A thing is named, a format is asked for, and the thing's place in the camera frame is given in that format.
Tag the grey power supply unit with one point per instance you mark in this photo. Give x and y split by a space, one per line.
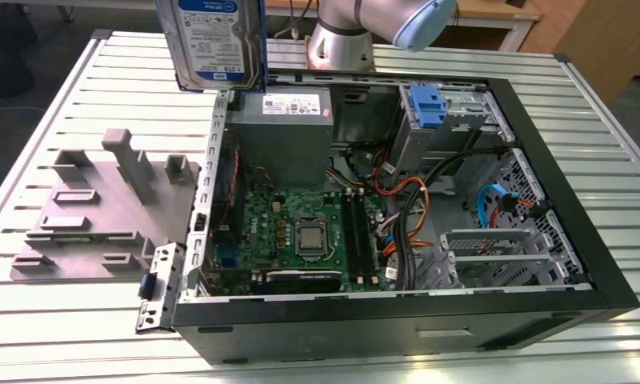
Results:
283 152

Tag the black PC case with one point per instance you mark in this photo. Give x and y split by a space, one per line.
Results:
353 332

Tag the brown wooden cabinet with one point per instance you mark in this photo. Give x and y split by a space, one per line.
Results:
609 40

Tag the hard disk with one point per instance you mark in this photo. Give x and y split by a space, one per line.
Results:
208 40

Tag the grey parts rack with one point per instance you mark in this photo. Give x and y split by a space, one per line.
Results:
112 224

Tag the black office chair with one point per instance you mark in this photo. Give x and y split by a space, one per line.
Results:
6 52

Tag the blue drive carrier latch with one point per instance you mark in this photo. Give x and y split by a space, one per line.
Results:
430 108

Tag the silver CPU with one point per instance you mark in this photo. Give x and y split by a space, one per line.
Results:
311 238

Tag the CPU socket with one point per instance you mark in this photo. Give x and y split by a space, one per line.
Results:
311 220

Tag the green motherboard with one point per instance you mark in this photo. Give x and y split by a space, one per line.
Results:
321 204

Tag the green RAM stick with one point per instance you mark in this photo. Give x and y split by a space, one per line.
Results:
80 239

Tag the black graphics card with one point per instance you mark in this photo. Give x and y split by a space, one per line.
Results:
299 280

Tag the silver drive cage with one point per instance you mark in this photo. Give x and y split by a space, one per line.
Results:
422 144

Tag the metal expansion slot latch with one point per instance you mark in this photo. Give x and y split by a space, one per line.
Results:
166 260

